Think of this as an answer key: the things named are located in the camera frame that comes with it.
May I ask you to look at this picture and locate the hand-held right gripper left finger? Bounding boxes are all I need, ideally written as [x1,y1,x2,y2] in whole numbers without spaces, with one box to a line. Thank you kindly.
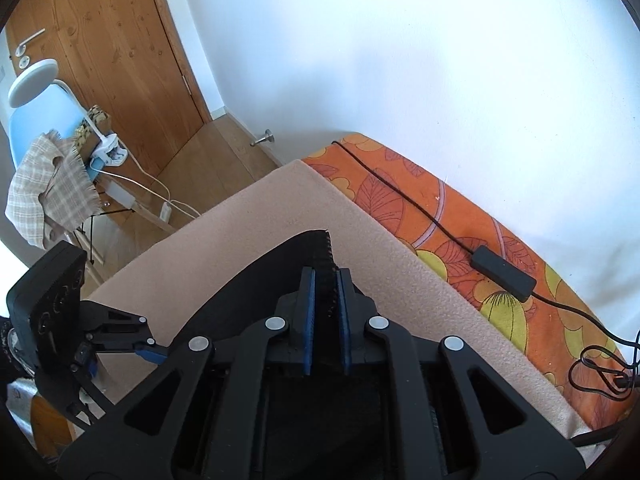
[56,266,317,480]

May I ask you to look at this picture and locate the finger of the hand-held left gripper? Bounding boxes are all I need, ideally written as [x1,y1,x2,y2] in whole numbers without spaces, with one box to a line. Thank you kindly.
[89,337,169,365]
[82,300,149,341]

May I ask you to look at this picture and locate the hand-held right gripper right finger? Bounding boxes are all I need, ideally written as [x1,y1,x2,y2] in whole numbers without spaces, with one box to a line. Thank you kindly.
[335,266,587,480]

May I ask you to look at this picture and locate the black pants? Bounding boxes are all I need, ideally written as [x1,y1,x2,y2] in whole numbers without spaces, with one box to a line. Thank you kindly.
[167,229,396,480]

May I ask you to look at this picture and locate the beige checked cloth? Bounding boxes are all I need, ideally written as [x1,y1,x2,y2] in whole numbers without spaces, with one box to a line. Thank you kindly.
[5,130,101,248]

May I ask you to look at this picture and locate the beige blanket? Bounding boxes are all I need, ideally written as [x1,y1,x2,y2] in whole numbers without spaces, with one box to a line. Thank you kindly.
[82,159,583,443]

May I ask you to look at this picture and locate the white power strip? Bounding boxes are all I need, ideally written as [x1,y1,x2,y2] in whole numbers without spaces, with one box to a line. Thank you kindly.
[97,147,127,168]

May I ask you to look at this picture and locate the light blue chair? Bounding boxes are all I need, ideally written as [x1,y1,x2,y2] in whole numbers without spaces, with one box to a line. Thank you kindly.
[7,80,176,271]

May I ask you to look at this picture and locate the brown woven basket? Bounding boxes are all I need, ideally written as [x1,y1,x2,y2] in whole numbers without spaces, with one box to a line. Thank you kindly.
[72,105,112,161]

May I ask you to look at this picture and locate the white clamp lamp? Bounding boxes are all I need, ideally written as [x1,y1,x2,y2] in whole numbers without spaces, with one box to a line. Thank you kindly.
[7,58,123,158]

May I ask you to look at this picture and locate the wooden door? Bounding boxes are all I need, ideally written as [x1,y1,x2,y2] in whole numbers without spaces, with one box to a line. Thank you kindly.
[0,0,212,181]

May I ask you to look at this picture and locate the white cable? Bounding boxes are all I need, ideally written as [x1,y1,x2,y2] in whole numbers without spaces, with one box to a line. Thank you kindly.
[97,152,201,221]

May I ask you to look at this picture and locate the black cable with inline controller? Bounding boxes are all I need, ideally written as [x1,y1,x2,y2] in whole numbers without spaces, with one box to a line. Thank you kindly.
[332,140,640,392]

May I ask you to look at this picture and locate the silver door handle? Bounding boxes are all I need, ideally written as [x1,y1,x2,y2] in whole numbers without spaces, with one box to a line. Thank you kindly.
[14,29,46,58]

